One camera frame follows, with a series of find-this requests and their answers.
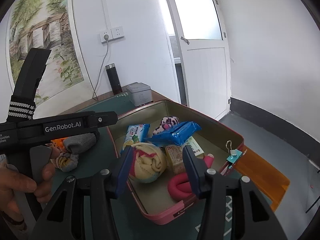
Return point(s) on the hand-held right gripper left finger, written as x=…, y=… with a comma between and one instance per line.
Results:
x=123, y=170

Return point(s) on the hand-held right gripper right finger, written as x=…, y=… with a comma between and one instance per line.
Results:
x=192, y=172

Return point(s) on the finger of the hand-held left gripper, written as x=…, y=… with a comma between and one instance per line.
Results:
x=93, y=134
x=105, y=120

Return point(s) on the grey sock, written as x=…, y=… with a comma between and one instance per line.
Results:
x=80, y=142

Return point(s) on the pink foam tube knot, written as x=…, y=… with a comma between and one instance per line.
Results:
x=177, y=186

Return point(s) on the small yellow carton box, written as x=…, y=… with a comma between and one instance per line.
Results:
x=175, y=157

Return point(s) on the green and white box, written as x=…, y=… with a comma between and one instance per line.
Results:
x=196, y=148

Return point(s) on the cream pink towel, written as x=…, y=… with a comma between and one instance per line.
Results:
x=147, y=162

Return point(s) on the blue white snack packet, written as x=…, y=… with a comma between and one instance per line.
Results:
x=135, y=136

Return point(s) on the blue plastic packet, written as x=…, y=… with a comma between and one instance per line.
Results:
x=177, y=133

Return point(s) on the red tin container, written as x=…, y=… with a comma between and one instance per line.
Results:
x=155, y=200

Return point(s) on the pink leopard print sock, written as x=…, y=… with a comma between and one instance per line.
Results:
x=166, y=123

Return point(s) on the person's left forearm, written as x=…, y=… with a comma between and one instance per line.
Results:
x=11, y=226

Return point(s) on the person's left hand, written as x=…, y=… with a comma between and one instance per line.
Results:
x=15, y=185

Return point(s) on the orange embossed cube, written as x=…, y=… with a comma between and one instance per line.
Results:
x=57, y=143

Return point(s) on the grey and yellow sock ball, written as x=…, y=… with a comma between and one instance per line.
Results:
x=67, y=162

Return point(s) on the black thermos bottle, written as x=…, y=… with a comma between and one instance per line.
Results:
x=113, y=80

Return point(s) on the grey lidded box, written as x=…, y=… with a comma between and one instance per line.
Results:
x=140, y=96

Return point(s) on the teal binder clip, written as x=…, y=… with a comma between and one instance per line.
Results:
x=235, y=155

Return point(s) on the orange transparent plastic sheet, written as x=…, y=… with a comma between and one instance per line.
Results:
x=262, y=172

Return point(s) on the white door with glass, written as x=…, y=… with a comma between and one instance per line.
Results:
x=205, y=75

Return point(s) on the landscape wall painting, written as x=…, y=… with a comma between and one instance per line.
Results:
x=37, y=17

